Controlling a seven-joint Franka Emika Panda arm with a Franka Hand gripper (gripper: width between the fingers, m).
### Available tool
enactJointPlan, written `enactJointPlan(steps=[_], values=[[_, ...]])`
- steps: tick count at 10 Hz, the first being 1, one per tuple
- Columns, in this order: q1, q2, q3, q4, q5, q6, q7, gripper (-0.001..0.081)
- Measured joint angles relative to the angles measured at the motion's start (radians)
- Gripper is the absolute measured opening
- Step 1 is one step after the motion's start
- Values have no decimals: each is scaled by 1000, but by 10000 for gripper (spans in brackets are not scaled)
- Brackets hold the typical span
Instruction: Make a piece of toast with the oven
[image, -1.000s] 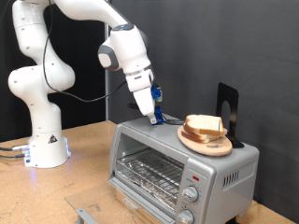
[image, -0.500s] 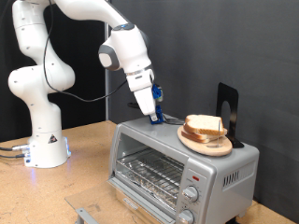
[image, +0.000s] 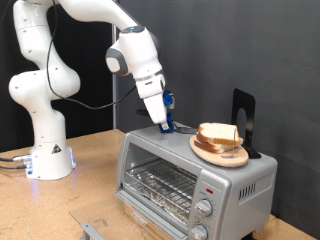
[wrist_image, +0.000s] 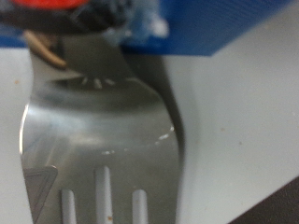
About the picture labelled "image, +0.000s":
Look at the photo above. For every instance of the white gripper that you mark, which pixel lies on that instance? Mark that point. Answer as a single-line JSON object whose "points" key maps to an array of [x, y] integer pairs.
{"points": [[156, 108]]}

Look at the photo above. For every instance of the spatula with blue grip block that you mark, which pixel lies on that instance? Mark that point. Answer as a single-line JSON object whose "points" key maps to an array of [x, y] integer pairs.
{"points": [[171, 125]]}

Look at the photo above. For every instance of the glass oven door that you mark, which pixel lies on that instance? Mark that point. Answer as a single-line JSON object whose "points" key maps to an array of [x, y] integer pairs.
{"points": [[110, 216]]}

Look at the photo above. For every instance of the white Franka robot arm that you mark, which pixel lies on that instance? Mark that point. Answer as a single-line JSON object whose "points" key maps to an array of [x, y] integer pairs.
{"points": [[40, 86]]}

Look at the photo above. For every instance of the silver toaster oven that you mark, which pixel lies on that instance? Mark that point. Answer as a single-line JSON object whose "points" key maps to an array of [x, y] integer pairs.
{"points": [[216, 180]]}

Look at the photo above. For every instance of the red oven indicator light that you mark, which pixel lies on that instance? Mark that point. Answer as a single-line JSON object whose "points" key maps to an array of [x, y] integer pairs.
{"points": [[209, 191]]}

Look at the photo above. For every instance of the silver oven knob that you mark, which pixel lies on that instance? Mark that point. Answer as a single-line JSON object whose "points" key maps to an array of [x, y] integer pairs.
{"points": [[204, 207], [199, 232]]}

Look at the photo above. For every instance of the vertical metal pole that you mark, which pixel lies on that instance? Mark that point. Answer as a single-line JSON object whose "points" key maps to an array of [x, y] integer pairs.
{"points": [[114, 113]]}

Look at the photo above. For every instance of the thin metal pin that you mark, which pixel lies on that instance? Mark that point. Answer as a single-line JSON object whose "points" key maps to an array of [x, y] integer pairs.
{"points": [[234, 143]]}

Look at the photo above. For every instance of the round wooden board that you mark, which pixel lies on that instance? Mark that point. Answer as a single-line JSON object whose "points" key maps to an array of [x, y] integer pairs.
{"points": [[230, 160]]}

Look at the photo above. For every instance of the aluminium foil crumb tray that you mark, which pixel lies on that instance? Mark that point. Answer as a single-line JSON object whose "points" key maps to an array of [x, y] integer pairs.
{"points": [[156, 201]]}

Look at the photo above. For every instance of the black metal bookend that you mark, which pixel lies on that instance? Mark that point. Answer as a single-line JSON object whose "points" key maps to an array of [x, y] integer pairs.
{"points": [[249, 106]]}

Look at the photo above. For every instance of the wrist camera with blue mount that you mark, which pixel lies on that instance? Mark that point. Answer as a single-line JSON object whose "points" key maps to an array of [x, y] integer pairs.
{"points": [[168, 99]]}

